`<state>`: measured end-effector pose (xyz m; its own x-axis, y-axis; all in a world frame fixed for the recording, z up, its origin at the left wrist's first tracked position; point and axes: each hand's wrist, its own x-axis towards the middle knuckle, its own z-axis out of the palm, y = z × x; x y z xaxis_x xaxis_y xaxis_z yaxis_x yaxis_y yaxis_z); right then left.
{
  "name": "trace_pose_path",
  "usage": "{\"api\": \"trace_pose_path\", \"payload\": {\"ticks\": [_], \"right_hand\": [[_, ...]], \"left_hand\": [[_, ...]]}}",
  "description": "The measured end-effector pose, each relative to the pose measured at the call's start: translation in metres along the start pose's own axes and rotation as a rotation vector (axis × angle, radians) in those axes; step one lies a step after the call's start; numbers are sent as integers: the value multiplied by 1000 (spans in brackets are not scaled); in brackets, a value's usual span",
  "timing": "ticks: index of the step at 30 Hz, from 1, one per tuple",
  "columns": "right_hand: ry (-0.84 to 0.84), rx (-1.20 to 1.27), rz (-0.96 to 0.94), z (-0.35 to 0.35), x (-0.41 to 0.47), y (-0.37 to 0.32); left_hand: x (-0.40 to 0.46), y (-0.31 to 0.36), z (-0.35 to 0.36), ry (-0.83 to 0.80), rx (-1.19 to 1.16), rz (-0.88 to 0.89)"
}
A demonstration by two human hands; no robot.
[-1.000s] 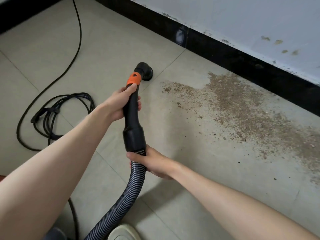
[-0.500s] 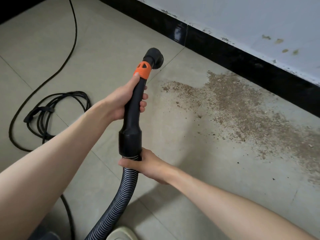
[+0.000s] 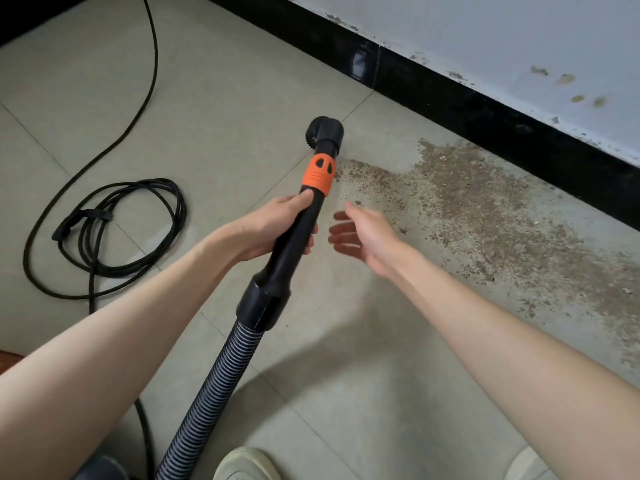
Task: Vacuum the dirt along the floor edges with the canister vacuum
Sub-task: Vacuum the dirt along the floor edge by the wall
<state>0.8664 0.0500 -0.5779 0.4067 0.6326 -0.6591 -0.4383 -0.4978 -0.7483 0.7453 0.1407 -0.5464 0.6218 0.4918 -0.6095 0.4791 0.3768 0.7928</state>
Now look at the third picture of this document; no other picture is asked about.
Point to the person's right hand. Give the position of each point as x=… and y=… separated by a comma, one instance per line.
x=370, y=240

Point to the person's left hand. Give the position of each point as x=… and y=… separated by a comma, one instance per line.
x=268, y=230

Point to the brown sawdust dirt patch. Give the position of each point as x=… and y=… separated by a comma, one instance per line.
x=500, y=215

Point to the person's right forearm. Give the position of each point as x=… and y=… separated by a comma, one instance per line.
x=530, y=365

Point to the person's left forearm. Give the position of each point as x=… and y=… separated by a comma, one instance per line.
x=110, y=375

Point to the tiled floor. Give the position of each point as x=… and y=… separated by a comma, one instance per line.
x=220, y=95

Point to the person's black trousers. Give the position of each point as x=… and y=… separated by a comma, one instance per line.
x=100, y=468

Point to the grey shoe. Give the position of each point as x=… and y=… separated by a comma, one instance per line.
x=245, y=463
x=530, y=465

